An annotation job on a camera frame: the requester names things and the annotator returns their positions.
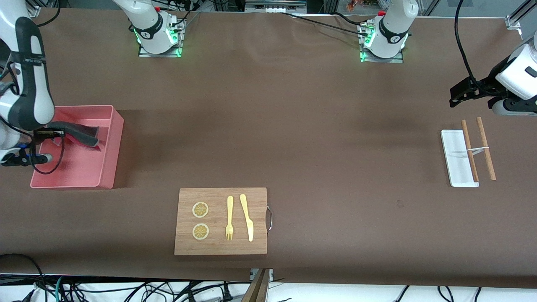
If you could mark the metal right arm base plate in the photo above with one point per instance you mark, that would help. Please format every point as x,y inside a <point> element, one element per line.
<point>144,54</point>

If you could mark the lemon slice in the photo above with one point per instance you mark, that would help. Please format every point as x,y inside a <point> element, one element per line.
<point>200,231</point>
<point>200,209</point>

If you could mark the yellow fork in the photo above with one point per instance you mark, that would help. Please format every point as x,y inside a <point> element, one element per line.
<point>230,207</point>

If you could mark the aluminium frame post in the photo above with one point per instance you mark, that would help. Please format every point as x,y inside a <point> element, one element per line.
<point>32,10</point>
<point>514,21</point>

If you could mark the silver frame rail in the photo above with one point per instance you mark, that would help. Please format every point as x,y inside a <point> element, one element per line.
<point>272,6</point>

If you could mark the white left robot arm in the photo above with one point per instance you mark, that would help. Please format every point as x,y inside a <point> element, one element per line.
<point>394,25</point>

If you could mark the white rubber band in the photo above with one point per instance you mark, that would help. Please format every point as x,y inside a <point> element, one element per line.
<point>478,148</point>

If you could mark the pink plastic bin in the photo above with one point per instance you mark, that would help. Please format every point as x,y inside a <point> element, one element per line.
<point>79,167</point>

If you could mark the yellow knife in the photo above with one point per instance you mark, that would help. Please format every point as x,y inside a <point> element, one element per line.
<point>243,203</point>

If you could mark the wooden cutting board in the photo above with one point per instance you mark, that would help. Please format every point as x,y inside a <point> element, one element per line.
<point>216,195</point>

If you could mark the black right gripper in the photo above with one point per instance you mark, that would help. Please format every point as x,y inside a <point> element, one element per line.
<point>63,127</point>

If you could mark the wooden plank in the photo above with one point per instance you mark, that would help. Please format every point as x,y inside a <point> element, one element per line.
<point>258,289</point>

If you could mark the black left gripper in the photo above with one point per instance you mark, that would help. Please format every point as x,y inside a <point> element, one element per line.
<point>482,87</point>

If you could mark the white rectangular tray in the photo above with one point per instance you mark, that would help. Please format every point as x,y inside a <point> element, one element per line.
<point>455,163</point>

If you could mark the wooden chopstick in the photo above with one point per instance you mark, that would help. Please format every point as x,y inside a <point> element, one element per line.
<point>470,151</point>
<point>486,147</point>

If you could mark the grey and red cloth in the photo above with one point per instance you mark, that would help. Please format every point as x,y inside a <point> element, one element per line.
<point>82,135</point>

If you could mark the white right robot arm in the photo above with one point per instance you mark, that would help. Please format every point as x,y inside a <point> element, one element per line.
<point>31,96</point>

